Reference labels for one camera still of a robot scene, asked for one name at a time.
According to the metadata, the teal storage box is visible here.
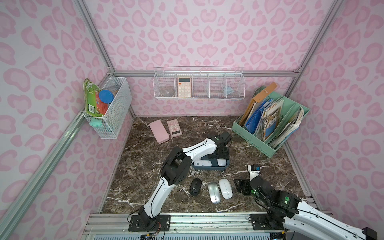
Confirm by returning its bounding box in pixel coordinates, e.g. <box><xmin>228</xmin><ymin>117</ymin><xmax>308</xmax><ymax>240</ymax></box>
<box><xmin>184</xmin><ymin>144</ymin><xmax>230</xmax><ymax>171</ymax></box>

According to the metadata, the silver computer mouse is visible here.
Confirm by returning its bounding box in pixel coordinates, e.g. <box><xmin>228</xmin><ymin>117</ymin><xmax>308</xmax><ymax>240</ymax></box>
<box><xmin>208</xmin><ymin>183</ymin><xmax>221</xmax><ymax>204</ymax></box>

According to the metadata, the black computer mouse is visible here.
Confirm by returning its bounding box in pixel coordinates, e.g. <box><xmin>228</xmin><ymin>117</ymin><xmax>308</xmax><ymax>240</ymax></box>
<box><xmin>189</xmin><ymin>178</ymin><xmax>202</xmax><ymax>197</ymax></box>

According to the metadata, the white slim computer mouse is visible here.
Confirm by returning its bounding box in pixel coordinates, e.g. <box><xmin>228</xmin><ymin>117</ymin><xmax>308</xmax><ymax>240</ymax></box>
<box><xmin>217</xmin><ymin>159</ymin><xmax>228</xmax><ymax>167</ymax></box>

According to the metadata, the white boxy computer mouse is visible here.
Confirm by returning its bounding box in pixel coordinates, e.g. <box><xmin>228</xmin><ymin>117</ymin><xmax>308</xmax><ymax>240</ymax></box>
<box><xmin>194</xmin><ymin>160</ymin><xmax>212</xmax><ymax>167</ymax></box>

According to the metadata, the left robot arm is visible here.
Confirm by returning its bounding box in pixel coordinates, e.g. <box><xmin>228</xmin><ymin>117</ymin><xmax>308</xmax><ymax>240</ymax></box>
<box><xmin>138</xmin><ymin>131</ymin><xmax>232</xmax><ymax>227</ymax></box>

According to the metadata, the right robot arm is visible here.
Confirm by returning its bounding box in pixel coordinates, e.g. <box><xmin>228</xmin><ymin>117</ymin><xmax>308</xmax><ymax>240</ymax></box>
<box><xmin>234</xmin><ymin>176</ymin><xmax>378</xmax><ymax>240</ymax></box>

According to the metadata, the blue folder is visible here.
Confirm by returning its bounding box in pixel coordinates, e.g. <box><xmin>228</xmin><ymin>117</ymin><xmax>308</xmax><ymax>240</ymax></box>
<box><xmin>245</xmin><ymin>99</ymin><xmax>273</xmax><ymax>134</ymax></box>

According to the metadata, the pink calculator on table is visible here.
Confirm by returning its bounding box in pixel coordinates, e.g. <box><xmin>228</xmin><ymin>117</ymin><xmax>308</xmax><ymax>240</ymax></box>
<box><xmin>167</xmin><ymin>119</ymin><xmax>182</xmax><ymax>138</ymax></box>

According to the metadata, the green file organizer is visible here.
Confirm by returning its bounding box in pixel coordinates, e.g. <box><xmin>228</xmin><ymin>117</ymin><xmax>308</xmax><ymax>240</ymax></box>
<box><xmin>232</xmin><ymin>90</ymin><xmax>310</xmax><ymax>157</ymax></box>

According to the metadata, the light blue item in shelf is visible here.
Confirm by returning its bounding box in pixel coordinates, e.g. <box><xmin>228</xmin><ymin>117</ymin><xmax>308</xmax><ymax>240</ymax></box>
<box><xmin>223</xmin><ymin>87</ymin><xmax>235</xmax><ymax>96</ymax></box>

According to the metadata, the brown envelope folder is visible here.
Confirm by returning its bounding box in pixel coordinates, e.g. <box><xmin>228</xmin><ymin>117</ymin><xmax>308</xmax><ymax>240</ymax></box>
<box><xmin>239</xmin><ymin>82</ymin><xmax>278</xmax><ymax>127</ymax></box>

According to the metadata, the magazines stack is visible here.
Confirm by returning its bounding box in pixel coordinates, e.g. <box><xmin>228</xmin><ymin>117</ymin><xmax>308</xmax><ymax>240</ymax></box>
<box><xmin>257</xmin><ymin>98</ymin><xmax>284</xmax><ymax>142</ymax></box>

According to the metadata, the orange calculator in shelf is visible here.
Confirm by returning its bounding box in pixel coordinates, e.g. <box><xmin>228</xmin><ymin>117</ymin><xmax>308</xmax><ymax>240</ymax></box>
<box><xmin>177</xmin><ymin>77</ymin><xmax>192</xmax><ymax>98</ymax></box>

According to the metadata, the clear item in shelf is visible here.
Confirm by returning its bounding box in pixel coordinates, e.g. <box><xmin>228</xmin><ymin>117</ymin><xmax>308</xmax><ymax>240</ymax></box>
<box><xmin>160</xmin><ymin>87</ymin><xmax>175</xmax><ymax>98</ymax></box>

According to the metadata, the white papers bundle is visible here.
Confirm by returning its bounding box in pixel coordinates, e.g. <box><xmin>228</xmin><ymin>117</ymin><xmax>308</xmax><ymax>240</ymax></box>
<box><xmin>270</xmin><ymin>107</ymin><xmax>305</xmax><ymax>149</ymax></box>

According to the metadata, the blue round lid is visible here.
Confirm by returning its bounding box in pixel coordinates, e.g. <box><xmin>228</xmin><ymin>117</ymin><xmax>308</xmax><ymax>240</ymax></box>
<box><xmin>99</xmin><ymin>90</ymin><xmax>115</xmax><ymax>104</ymax></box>

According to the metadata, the mint green clip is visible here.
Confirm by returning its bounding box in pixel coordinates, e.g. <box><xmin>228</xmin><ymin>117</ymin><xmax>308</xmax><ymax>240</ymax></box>
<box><xmin>89</xmin><ymin>118</ymin><xmax>104</xmax><ymax>131</ymax></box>

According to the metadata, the green packaged card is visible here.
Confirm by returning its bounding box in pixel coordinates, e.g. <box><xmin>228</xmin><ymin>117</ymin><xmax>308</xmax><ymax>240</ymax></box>
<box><xmin>83</xmin><ymin>78</ymin><xmax>104</xmax><ymax>117</ymax></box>

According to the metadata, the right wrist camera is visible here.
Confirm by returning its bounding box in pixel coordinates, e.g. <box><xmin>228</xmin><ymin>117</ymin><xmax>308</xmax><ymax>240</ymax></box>
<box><xmin>248</xmin><ymin>164</ymin><xmax>261</xmax><ymax>181</ymax></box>

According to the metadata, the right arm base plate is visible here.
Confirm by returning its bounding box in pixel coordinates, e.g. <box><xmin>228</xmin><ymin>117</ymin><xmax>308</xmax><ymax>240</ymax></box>
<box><xmin>249</xmin><ymin>214</ymin><xmax>284</xmax><ymax>231</ymax></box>

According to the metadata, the white wire wall shelf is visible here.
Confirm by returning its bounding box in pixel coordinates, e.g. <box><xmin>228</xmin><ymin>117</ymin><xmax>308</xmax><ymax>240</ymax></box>
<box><xmin>153</xmin><ymin>67</ymin><xmax>246</xmax><ymax>100</ymax></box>

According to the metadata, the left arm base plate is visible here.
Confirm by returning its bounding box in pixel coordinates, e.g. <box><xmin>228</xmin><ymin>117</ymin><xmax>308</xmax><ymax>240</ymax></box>
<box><xmin>129</xmin><ymin>215</ymin><xmax>171</xmax><ymax>232</ymax></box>

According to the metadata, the white mesh wall basket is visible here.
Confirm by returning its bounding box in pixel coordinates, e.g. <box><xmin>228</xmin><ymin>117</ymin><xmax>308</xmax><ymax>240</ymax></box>
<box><xmin>85</xmin><ymin>77</ymin><xmax>133</xmax><ymax>140</ymax></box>

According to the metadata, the aluminium front rail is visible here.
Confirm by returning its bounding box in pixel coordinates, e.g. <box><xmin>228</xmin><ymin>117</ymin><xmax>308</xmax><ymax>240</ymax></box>
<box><xmin>80</xmin><ymin>211</ymin><xmax>343</xmax><ymax>240</ymax></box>

